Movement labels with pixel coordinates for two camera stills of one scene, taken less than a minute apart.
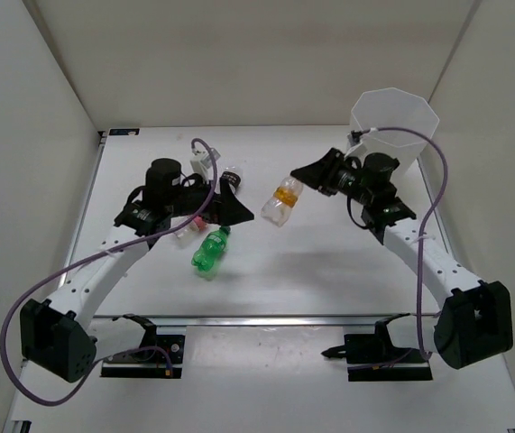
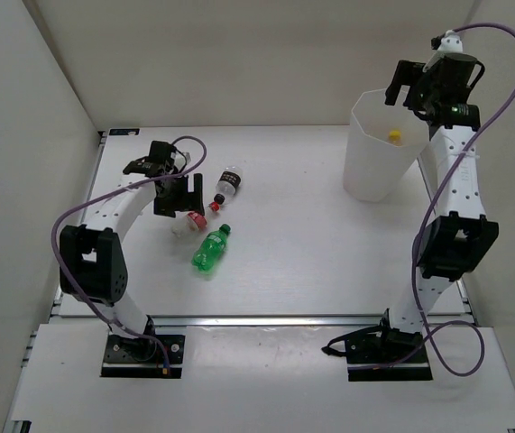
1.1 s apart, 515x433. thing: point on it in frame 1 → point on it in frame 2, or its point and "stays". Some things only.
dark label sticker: x=124 y=132 stays
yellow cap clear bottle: x=278 y=207 → x=394 y=137
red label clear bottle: x=194 y=225 stays
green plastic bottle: x=214 y=244 stays
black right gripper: x=324 y=174 → x=408 y=75
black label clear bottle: x=234 y=176 stays
